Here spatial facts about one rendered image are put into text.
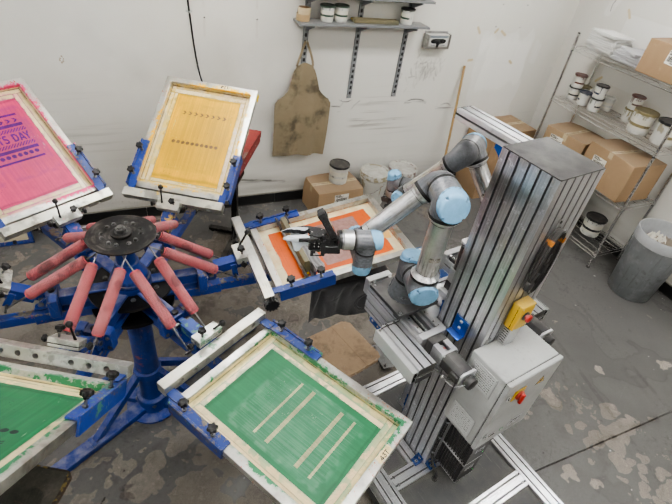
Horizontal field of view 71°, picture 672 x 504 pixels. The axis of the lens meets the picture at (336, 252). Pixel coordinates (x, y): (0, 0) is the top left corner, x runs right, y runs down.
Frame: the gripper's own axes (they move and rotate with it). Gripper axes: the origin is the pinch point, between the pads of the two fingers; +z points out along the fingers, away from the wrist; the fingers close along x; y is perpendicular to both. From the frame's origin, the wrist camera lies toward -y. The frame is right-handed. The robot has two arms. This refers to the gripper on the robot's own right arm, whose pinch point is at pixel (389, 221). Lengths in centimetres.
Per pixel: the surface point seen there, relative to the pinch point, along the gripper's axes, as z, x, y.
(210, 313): 98, -112, -64
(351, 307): 38, -34, 21
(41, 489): -9, -179, 89
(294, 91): 0, 9, -194
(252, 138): -4, -48, -124
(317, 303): 26, -54, 20
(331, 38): -37, 48, -200
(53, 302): -17, -174, 8
